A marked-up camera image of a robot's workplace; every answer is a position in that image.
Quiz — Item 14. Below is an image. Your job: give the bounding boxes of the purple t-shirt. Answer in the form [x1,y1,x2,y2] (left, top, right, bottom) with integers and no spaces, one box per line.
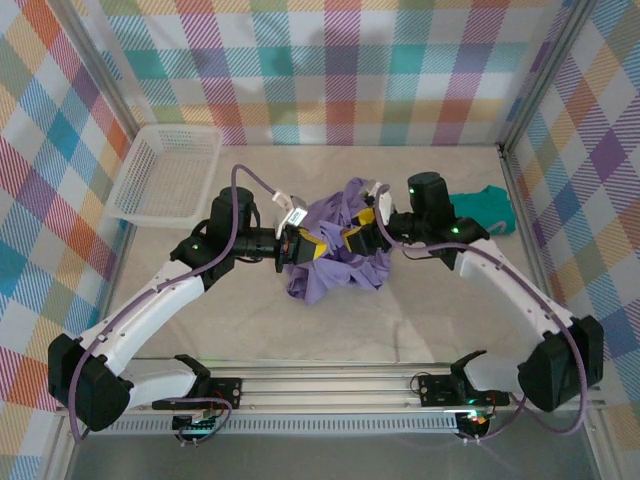
[285,175,396,306]

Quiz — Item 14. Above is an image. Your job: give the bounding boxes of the folded teal t-shirt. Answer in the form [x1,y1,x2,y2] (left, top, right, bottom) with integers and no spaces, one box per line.
[448,184,517,236]

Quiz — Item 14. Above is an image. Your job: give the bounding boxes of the white plastic mesh basket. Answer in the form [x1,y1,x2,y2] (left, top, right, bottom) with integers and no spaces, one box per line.
[105,124,225,230]

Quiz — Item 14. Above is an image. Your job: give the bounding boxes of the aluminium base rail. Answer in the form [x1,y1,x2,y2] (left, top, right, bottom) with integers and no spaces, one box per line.
[53,355,609,417]

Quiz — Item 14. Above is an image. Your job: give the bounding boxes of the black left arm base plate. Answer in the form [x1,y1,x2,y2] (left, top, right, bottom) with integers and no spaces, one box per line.
[152,377,245,412]

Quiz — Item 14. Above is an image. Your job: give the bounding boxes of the aluminium corner post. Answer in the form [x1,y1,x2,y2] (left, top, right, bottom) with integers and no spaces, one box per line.
[499,0,601,149]
[49,0,140,146]

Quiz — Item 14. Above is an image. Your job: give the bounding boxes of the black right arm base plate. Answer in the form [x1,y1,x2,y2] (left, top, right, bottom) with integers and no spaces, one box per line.
[417,374,511,409]

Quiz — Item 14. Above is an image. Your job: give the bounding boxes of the slotted grey cable duct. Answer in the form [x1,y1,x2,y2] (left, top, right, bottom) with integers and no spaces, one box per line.
[82,417,461,437]

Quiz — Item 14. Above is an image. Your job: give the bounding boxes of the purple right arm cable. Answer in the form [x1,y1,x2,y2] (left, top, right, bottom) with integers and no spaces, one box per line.
[374,197,589,441]

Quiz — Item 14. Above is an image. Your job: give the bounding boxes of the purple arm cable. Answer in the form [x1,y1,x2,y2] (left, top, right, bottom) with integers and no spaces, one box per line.
[374,197,589,441]
[69,164,281,446]

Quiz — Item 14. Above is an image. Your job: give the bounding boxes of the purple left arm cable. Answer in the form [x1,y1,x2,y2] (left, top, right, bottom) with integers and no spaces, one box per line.
[69,164,281,446]

